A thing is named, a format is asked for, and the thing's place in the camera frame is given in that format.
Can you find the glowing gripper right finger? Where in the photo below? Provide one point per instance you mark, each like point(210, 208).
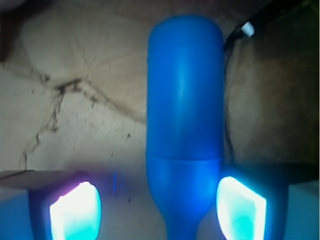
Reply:
point(252, 201)

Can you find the brown paper bag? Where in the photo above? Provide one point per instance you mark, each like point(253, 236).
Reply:
point(73, 93)

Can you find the blue plastic bottle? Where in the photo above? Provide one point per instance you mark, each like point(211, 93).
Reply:
point(184, 120)

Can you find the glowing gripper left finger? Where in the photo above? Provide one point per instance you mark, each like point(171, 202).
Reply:
point(65, 205)

